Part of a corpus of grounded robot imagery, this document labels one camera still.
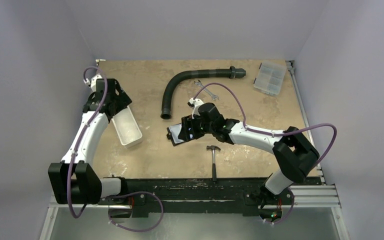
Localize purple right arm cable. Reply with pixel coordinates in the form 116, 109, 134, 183
191, 82, 338, 226

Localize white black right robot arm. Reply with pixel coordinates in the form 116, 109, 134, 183
169, 103, 320, 204

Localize black handled hammer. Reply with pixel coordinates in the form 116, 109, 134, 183
206, 145, 221, 183

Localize black corrugated hose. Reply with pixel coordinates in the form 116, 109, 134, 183
160, 66, 247, 120

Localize silver wrench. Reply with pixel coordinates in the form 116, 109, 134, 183
194, 79, 220, 101

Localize black card holder wallet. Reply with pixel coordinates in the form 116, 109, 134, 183
166, 123, 195, 147

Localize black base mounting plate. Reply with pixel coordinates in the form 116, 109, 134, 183
62, 177, 323, 218

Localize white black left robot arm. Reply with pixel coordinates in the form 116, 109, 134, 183
48, 73, 142, 205

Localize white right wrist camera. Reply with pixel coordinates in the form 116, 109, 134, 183
187, 97, 204, 119

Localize white plastic tray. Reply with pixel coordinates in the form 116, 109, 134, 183
112, 106, 143, 148

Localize clear plastic organizer box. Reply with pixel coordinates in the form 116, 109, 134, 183
253, 60, 287, 97

